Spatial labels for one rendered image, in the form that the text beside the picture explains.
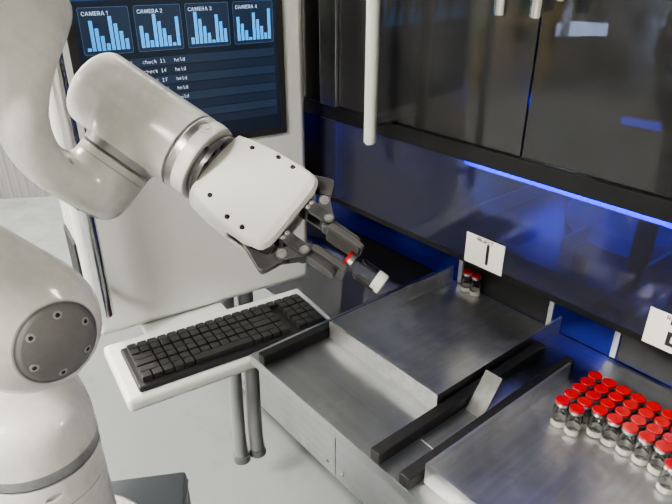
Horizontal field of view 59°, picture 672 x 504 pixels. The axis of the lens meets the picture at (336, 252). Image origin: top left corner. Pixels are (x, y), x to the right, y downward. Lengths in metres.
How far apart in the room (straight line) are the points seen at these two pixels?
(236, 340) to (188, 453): 1.02
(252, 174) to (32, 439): 0.32
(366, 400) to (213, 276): 0.52
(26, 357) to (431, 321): 0.79
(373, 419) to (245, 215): 0.46
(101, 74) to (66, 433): 0.35
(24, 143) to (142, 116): 0.11
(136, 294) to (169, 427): 1.05
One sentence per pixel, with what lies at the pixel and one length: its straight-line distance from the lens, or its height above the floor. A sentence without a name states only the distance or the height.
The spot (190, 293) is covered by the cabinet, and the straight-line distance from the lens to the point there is 1.33.
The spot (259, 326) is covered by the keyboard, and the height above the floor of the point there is 0.83.
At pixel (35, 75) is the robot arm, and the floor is 1.42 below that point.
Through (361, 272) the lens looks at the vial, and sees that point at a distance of 0.58.
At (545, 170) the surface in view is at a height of 1.20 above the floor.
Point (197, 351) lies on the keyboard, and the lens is 1.18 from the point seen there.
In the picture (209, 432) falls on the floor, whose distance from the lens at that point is 2.23.
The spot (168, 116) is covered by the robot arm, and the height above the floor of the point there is 1.37.
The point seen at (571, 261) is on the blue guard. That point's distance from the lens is 1.02.
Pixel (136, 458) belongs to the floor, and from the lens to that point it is 2.20.
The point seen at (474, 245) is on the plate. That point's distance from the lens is 1.12.
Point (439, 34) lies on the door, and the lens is 1.11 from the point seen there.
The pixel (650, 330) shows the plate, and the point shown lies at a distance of 1.00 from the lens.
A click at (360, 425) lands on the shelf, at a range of 0.92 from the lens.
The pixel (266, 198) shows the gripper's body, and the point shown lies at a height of 1.30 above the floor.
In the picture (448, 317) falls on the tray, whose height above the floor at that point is 0.88.
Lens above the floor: 1.51
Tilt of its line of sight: 27 degrees down
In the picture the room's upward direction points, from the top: straight up
